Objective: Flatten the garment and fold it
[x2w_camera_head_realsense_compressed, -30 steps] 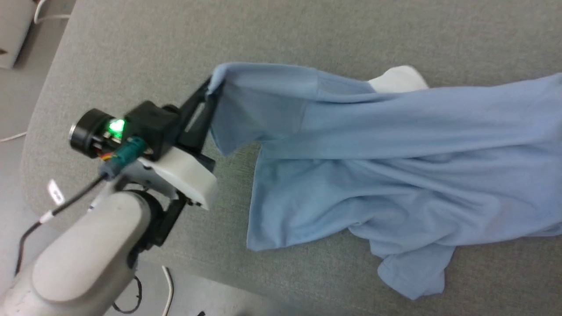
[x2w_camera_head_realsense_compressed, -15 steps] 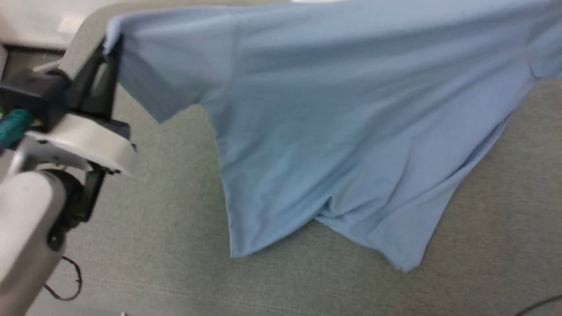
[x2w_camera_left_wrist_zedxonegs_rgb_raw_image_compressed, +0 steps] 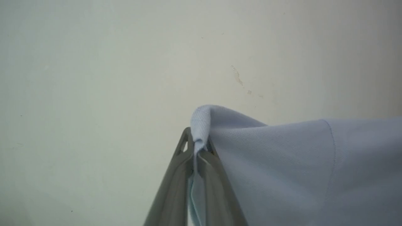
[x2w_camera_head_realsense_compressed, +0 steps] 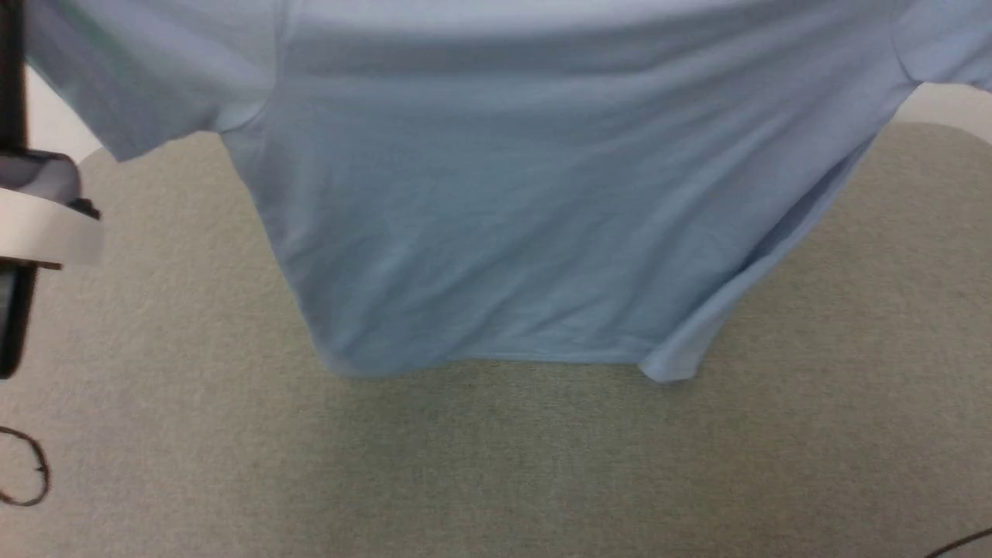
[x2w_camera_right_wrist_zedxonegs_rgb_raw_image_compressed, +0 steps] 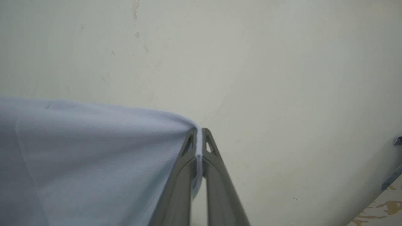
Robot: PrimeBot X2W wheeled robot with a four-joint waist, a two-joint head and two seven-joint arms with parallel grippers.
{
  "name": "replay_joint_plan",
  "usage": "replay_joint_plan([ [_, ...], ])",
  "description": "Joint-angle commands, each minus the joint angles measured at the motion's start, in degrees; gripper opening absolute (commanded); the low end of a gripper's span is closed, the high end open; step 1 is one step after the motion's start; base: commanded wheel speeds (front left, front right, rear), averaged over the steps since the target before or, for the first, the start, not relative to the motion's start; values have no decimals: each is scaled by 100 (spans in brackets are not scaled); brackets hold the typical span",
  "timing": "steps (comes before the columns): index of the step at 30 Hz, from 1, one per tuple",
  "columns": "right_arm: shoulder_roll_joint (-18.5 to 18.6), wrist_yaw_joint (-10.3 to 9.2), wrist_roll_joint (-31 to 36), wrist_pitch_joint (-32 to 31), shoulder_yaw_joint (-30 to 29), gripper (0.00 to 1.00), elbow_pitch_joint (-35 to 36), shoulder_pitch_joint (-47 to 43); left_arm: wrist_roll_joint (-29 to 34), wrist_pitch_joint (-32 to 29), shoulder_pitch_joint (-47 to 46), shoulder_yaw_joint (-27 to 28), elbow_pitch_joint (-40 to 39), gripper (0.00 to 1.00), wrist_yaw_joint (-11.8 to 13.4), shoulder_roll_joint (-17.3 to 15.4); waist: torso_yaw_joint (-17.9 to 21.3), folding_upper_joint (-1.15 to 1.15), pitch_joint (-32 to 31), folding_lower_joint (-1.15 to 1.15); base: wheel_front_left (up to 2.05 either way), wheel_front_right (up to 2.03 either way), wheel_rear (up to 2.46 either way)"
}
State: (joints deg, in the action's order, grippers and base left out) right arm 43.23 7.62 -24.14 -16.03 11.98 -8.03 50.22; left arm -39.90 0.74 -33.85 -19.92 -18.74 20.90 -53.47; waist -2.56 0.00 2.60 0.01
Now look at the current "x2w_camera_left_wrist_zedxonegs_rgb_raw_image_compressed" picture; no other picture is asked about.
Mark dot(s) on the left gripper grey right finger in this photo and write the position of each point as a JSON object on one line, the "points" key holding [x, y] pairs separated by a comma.
{"points": [[220, 194]]}

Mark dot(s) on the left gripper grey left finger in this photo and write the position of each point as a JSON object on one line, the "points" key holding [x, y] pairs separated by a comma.
{"points": [[172, 191]]}

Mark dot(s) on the light blue polo shirt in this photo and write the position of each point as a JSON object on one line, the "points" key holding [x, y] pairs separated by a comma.
{"points": [[298, 175]]}

